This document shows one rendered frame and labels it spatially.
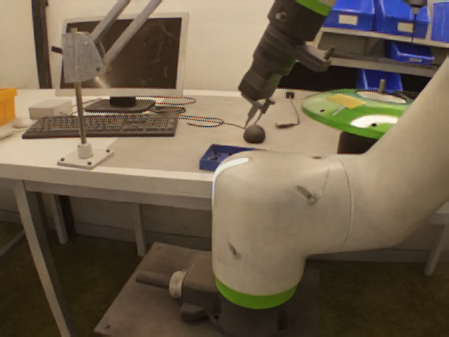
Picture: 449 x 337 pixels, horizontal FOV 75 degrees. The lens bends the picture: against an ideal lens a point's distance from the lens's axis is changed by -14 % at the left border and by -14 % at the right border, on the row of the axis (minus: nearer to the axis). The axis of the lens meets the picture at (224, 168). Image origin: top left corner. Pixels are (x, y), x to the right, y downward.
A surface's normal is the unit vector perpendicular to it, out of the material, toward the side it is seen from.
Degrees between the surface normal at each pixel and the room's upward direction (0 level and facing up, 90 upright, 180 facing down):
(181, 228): 90
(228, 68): 90
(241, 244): 90
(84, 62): 90
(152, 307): 0
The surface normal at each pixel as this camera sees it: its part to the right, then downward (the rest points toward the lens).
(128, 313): 0.03, -0.91
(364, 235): 0.06, 0.57
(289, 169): 0.07, -0.80
